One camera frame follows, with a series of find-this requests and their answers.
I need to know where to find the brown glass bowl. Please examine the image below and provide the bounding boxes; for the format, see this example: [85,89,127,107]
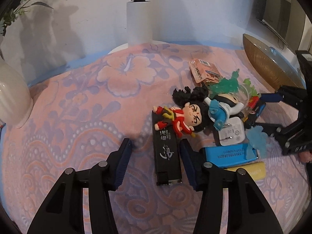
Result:
[243,33,306,90]

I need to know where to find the light blue plastic splash piece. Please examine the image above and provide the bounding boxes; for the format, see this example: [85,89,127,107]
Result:
[246,125,268,160]

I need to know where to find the light green plastic splash piece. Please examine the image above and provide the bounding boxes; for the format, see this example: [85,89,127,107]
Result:
[242,78,261,98]

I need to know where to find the red small box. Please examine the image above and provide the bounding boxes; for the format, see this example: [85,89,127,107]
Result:
[246,96,260,115]

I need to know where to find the white power adapter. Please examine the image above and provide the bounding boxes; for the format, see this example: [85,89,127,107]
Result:
[218,117,245,146]

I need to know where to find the blue rectangular case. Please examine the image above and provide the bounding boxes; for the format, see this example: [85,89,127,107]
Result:
[199,143,259,168]

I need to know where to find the blue white chibi figurine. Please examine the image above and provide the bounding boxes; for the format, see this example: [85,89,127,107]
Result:
[204,94,244,131]

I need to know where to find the red robed figurine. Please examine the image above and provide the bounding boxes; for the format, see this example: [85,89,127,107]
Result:
[153,86,212,138]

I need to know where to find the black lighter box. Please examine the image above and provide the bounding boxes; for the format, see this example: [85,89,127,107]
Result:
[151,112,182,186]

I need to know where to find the person's right hand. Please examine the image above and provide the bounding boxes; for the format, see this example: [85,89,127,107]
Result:
[298,151,312,163]

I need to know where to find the white ceramic vase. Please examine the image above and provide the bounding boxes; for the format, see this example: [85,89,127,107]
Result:
[0,59,33,128]

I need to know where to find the white lamp pole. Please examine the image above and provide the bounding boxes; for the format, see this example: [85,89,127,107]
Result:
[109,0,164,54]

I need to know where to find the black wall television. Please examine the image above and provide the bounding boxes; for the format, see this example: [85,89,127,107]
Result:
[254,0,306,52]

